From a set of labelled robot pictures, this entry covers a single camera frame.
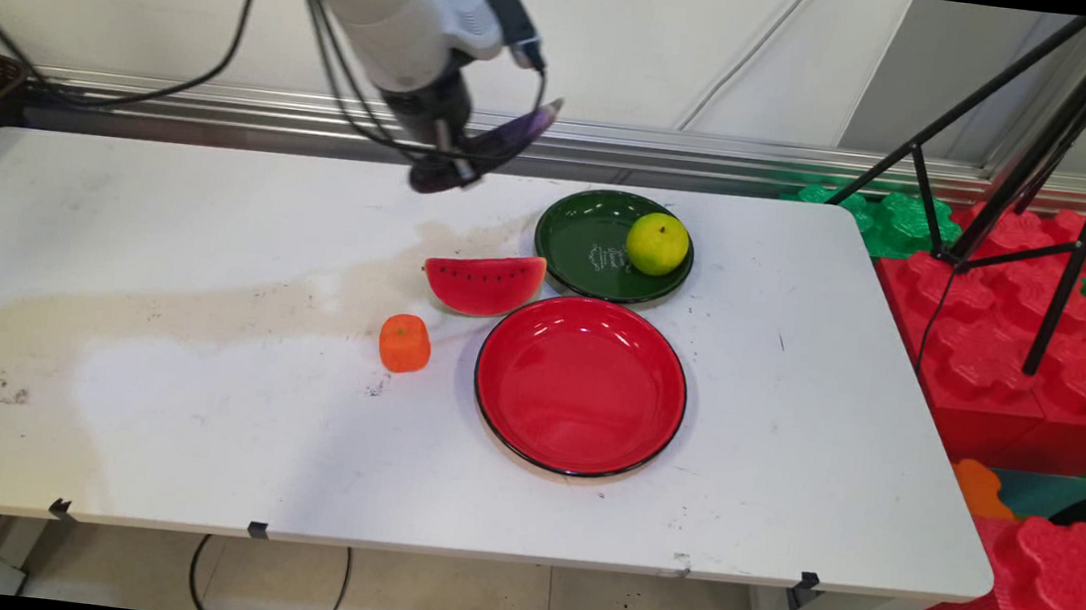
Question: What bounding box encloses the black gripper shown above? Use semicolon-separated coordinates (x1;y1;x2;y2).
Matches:
370;62;532;204

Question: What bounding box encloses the purple toy eggplant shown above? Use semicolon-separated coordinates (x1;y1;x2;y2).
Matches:
462;88;566;172

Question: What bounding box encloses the toy watermelon slice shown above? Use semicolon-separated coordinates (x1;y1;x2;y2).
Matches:
418;245;549;324

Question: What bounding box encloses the dark green plate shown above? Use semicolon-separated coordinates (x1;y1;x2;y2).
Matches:
528;183;702;312

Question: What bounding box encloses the orange toy fruit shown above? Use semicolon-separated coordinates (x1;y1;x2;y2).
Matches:
375;311;436;377

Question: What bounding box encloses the yellow-green toy apple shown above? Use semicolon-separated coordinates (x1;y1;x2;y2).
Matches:
622;209;694;281

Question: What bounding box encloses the red plate with black rim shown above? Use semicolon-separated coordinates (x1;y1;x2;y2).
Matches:
465;287;698;488

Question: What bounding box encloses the orange foam piece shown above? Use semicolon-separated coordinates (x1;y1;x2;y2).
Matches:
945;456;1023;523

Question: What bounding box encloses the black tripod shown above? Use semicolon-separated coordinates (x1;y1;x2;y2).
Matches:
809;0;1086;382

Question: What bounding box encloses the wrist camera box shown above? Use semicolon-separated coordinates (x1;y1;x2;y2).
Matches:
430;0;555;74

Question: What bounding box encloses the aluminium wall rail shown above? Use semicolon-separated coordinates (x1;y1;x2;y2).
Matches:
21;64;1086;221

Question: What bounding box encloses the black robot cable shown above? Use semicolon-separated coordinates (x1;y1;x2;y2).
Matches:
0;0;555;168

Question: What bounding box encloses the black floor cable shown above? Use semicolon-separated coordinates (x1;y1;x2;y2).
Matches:
184;532;354;610

